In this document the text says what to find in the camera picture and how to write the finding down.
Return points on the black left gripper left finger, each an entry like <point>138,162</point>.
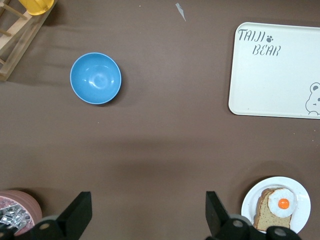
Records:
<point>75,215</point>

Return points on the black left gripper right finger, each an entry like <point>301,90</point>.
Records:
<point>216,215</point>

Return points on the brown bread slice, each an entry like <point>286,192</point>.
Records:
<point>263,216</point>

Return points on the toy fried egg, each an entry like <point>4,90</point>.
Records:
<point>282,203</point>

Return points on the white round plate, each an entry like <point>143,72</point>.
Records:
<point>303,208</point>

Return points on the pink bowl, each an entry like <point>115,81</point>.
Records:
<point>33,203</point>

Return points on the crumpled silver foil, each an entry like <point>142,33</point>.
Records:
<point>13,216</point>

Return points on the blue bowl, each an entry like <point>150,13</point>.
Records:
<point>95,78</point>

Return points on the cream tray with bear print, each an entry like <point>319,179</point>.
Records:
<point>275,82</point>

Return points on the wooden mug rack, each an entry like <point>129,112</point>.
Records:
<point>18,45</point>

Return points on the grey paper scrap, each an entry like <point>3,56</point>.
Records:
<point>180,11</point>

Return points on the yellow mug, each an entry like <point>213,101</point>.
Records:
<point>37,7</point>

